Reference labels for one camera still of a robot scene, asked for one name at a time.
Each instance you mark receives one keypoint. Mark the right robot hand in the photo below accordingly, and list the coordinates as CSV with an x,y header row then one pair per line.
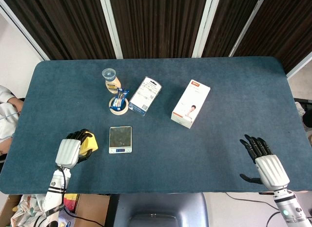
x,y
270,172

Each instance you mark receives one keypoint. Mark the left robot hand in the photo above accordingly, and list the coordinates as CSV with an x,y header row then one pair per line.
x,y
69,151

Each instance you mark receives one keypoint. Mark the yellow cube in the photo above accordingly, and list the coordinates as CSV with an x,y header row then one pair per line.
x,y
89,144

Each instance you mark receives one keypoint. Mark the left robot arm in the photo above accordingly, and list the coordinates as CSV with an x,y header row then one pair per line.
x,y
52,197

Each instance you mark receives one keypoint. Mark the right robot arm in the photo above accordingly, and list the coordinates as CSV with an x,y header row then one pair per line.
x,y
288,207

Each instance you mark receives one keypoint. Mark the small digital scale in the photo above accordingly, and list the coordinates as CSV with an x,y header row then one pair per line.
x,y
120,139

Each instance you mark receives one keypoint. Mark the yellow red toy package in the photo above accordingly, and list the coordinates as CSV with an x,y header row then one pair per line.
x,y
70,200

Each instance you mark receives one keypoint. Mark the cardboard box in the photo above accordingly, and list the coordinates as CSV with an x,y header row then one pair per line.
x,y
93,208

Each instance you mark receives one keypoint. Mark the masking tape roll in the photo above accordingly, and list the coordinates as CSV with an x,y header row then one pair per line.
x,y
118,110

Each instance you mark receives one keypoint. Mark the patterned white cloth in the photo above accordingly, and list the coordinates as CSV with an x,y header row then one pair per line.
x,y
26,210

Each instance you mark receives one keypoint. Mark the blue snack wrapper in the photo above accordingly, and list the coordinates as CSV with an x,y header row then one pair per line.
x,y
120,99

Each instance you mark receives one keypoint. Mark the person in white clothes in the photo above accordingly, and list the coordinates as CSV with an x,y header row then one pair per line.
x,y
7,112

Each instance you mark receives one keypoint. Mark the beige sauce bottle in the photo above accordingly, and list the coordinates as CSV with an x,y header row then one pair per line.
x,y
111,81

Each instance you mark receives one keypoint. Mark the white blue blister package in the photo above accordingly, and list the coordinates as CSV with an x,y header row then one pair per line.
x,y
145,96

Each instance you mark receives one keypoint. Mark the blue table cloth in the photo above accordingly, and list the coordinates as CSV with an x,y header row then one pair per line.
x,y
170,158

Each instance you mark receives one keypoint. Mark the white carton box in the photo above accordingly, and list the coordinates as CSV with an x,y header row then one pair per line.
x,y
190,103

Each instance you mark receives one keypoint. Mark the grey blue chair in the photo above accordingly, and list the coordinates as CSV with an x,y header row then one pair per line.
x,y
159,211

